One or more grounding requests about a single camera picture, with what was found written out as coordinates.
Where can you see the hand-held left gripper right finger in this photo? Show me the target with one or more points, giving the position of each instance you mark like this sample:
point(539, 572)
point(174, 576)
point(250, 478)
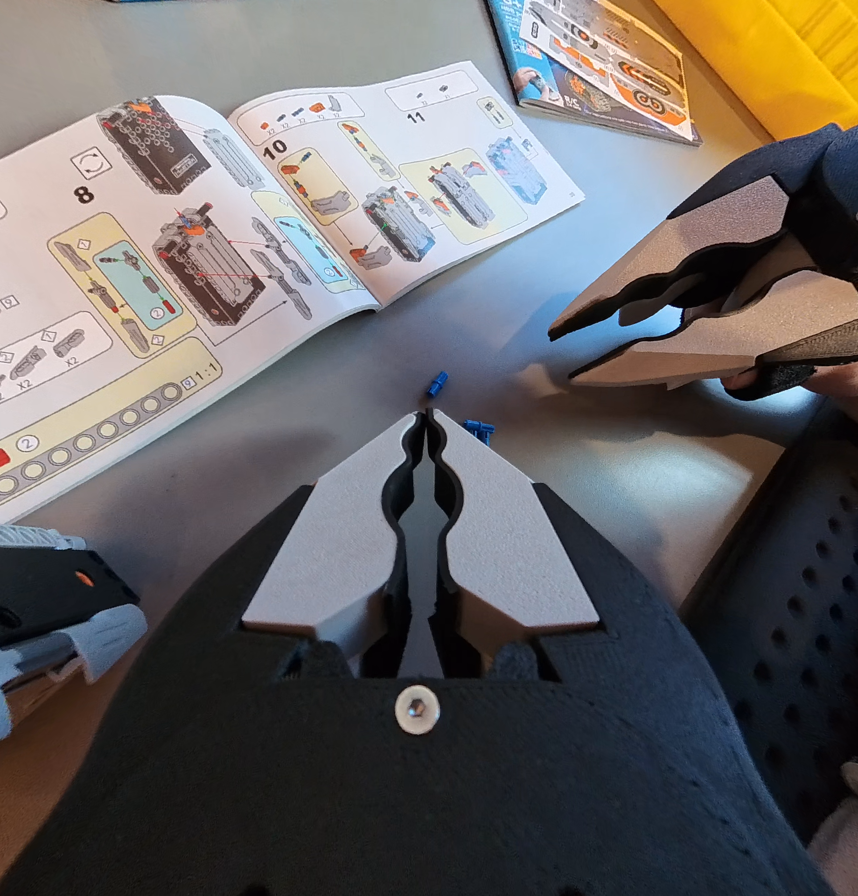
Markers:
point(527, 560)

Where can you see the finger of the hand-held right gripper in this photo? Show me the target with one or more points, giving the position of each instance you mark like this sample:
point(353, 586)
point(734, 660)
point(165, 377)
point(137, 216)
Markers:
point(751, 329)
point(716, 224)

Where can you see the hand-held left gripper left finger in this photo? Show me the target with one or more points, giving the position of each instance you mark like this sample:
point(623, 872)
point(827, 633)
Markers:
point(324, 560)

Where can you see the blue pin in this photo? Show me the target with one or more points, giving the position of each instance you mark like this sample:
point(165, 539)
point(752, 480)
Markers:
point(437, 383)
point(479, 428)

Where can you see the instruction booklet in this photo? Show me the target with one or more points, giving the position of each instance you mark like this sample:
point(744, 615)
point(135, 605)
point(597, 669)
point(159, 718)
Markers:
point(191, 315)

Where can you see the grey black robot body model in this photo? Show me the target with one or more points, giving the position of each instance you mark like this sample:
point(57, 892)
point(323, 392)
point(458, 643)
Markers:
point(37, 602)

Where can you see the yellow plastic bin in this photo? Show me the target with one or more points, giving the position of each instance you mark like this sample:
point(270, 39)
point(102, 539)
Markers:
point(786, 56)

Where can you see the blue closed booklet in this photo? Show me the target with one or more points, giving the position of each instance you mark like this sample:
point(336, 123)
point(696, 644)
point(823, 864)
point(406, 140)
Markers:
point(534, 84)

